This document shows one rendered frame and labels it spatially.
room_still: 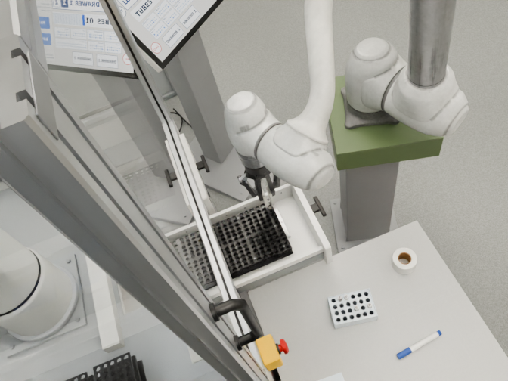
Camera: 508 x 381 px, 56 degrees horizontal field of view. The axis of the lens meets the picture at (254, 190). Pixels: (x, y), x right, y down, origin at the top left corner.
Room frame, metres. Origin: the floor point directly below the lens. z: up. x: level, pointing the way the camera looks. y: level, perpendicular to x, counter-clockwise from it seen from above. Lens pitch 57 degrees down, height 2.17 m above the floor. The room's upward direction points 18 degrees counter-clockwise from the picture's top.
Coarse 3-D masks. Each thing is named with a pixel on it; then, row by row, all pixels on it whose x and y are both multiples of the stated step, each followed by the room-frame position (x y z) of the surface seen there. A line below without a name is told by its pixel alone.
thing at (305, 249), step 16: (288, 192) 0.81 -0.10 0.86; (240, 208) 0.80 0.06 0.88; (256, 208) 0.80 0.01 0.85; (288, 208) 0.77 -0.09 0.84; (288, 224) 0.72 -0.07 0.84; (304, 224) 0.70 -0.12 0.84; (304, 240) 0.64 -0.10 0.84; (288, 256) 0.61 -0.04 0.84; (304, 256) 0.57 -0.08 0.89; (320, 256) 0.57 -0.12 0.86; (256, 272) 0.59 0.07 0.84; (272, 272) 0.56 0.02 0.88; (288, 272) 0.56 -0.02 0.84; (240, 288) 0.55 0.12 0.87
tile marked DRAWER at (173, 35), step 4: (176, 24) 1.59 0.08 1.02; (172, 28) 1.57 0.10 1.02; (176, 28) 1.57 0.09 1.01; (180, 28) 1.58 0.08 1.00; (168, 32) 1.55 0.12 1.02; (172, 32) 1.56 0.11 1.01; (176, 32) 1.56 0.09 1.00; (180, 32) 1.56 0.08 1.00; (184, 32) 1.57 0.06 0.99; (164, 36) 1.54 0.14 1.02; (168, 36) 1.54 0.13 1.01; (172, 36) 1.54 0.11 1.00; (176, 36) 1.55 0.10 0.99; (180, 36) 1.55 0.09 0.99; (164, 40) 1.52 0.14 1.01; (168, 40) 1.53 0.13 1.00; (172, 40) 1.53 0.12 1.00; (176, 40) 1.53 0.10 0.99; (168, 44) 1.52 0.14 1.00; (172, 44) 1.52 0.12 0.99
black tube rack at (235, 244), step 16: (224, 224) 0.75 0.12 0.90; (240, 224) 0.73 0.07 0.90; (256, 224) 0.72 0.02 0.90; (272, 224) 0.71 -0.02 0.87; (224, 240) 0.71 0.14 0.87; (240, 240) 0.68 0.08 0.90; (256, 240) 0.66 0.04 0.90; (272, 240) 0.66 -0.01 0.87; (224, 256) 0.66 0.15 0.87; (240, 256) 0.63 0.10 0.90; (256, 256) 0.63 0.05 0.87; (272, 256) 0.60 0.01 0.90; (240, 272) 0.59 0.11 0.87
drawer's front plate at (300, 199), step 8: (296, 192) 0.76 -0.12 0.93; (296, 200) 0.78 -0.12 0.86; (304, 200) 0.73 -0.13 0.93; (304, 208) 0.70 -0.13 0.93; (304, 216) 0.72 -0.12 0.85; (312, 216) 0.67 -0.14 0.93; (312, 224) 0.64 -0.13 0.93; (312, 232) 0.65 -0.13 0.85; (320, 232) 0.61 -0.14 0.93; (320, 240) 0.59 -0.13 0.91; (328, 248) 0.56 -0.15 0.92; (328, 256) 0.56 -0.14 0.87
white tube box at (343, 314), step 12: (336, 300) 0.45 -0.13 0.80; (348, 300) 0.44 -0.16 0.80; (360, 300) 0.43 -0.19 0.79; (372, 300) 0.42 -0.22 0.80; (336, 312) 0.42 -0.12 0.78; (348, 312) 0.41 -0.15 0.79; (360, 312) 0.40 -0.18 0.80; (372, 312) 0.39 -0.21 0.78; (336, 324) 0.38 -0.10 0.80; (348, 324) 0.38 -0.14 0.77
